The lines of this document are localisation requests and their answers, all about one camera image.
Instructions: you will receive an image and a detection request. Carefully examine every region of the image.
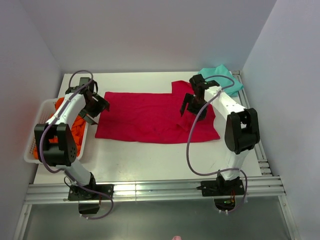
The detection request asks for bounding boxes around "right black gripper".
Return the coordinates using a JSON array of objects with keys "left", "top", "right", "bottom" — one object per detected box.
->
[{"left": 180, "top": 92, "right": 210, "bottom": 123}]

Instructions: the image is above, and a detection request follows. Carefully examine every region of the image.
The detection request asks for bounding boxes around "teal folded t shirt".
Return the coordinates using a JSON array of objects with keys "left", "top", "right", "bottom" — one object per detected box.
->
[{"left": 198, "top": 64, "right": 244, "bottom": 98}]

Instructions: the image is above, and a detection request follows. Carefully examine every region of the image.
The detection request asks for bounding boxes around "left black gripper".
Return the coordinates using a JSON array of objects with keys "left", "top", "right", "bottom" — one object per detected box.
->
[{"left": 78, "top": 93, "right": 110, "bottom": 125}]

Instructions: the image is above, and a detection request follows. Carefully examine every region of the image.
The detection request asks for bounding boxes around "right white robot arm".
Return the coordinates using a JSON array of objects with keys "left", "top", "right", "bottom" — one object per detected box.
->
[{"left": 180, "top": 87, "right": 260, "bottom": 195}]

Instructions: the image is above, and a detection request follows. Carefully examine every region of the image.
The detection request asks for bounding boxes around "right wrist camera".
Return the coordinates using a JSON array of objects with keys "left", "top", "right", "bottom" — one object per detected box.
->
[{"left": 189, "top": 74, "right": 220, "bottom": 90}]

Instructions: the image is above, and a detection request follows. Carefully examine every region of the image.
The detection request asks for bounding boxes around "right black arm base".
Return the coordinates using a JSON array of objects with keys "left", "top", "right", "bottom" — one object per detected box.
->
[{"left": 196, "top": 175, "right": 247, "bottom": 214}]

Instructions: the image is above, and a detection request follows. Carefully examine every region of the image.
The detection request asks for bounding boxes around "aluminium rail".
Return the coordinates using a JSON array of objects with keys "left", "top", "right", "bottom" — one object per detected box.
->
[
  {"left": 231, "top": 70, "right": 273, "bottom": 177},
  {"left": 24, "top": 176, "right": 286, "bottom": 205}
]

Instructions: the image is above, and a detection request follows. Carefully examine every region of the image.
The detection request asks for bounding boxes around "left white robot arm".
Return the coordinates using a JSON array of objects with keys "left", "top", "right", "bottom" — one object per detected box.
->
[{"left": 34, "top": 93, "right": 110, "bottom": 200}]

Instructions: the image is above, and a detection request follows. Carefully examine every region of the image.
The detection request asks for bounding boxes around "pink object at bottom edge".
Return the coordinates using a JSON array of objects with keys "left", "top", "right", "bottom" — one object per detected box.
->
[{"left": 172, "top": 236, "right": 182, "bottom": 240}]

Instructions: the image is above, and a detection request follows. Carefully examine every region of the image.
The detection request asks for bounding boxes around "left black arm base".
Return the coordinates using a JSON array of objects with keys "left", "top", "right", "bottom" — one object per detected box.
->
[{"left": 64, "top": 174, "right": 115, "bottom": 220}]

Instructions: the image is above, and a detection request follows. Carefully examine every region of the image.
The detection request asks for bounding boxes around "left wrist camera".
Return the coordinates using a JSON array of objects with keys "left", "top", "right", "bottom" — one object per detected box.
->
[{"left": 65, "top": 77, "right": 98, "bottom": 94}]

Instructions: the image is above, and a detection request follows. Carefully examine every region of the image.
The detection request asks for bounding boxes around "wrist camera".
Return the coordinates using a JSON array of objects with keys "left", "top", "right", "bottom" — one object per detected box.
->
[
  {"left": 189, "top": 74, "right": 220, "bottom": 90},
  {"left": 65, "top": 77, "right": 98, "bottom": 94}
]

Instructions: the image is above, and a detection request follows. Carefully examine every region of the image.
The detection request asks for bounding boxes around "aluminium front rail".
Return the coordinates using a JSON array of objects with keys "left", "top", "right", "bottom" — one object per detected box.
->
[{"left": 24, "top": 176, "right": 286, "bottom": 205}]

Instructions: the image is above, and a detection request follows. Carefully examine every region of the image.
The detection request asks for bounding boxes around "crimson red t shirt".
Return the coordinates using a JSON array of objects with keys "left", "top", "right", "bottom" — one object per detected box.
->
[{"left": 95, "top": 80, "right": 220, "bottom": 144}]

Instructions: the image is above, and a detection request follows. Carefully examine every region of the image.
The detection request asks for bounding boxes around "white plastic basket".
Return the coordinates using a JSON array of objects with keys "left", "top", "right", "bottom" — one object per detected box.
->
[{"left": 23, "top": 98, "right": 92, "bottom": 165}]

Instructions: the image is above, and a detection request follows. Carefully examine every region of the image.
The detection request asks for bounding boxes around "orange t shirt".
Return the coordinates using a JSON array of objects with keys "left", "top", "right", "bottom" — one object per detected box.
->
[{"left": 29, "top": 97, "right": 88, "bottom": 162}]

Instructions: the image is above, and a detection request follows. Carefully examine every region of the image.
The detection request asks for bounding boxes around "aluminium right side rail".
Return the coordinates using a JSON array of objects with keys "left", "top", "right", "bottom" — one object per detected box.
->
[{"left": 231, "top": 70, "right": 273, "bottom": 177}]

